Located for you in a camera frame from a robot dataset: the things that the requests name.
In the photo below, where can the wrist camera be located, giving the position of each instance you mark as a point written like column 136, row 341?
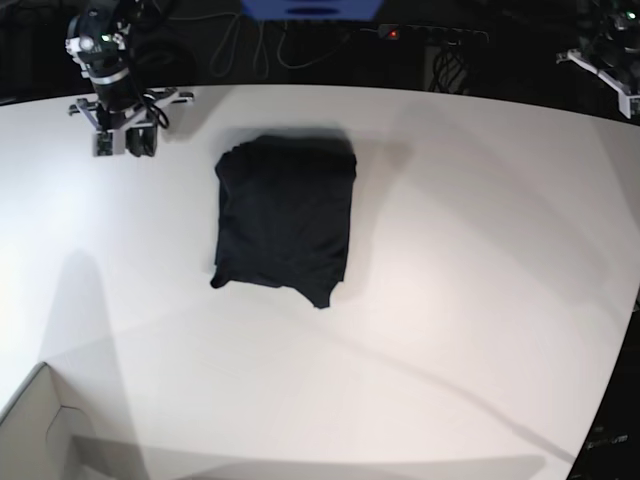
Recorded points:
column 629, row 105
column 108, row 143

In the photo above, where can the black t-shirt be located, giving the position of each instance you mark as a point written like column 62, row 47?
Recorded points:
column 285, row 213

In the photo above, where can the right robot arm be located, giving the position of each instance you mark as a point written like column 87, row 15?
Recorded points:
column 98, row 40

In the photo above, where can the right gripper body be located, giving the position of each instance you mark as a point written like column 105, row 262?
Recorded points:
column 148, row 112

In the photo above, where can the blue plastic bin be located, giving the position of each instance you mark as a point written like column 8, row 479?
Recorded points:
column 276, row 10

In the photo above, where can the white cardboard box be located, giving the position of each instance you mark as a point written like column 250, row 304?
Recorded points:
column 42, row 438

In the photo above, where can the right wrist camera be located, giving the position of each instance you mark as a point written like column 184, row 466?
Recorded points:
column 108, row 143

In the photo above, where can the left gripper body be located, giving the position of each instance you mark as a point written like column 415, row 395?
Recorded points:
column 619, row 72

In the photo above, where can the black power strip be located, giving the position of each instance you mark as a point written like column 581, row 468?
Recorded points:
column 431, row 33

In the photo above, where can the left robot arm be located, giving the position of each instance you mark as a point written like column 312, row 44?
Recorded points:
column 608, row 48

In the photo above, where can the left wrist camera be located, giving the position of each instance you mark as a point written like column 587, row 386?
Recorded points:
column 629, row 105

